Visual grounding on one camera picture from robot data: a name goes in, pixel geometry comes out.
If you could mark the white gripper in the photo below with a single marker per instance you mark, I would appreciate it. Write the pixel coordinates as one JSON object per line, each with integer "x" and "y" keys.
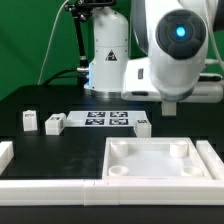
{"x": 137, "y": 86}

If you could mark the white square table top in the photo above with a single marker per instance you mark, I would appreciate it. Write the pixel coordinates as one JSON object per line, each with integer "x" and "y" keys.
{"x": 153, "y": 158}

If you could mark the white U-shaped obstacle fence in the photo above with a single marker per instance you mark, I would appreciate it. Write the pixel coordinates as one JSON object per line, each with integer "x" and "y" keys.
{"x": 121, "y": 191}

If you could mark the fiducial marker sheet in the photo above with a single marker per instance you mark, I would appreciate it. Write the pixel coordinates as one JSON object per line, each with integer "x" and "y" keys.
{"x": 105, "y": 118}

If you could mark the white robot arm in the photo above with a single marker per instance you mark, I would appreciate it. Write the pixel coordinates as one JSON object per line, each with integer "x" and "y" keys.
{"x": 158, "y": 54}

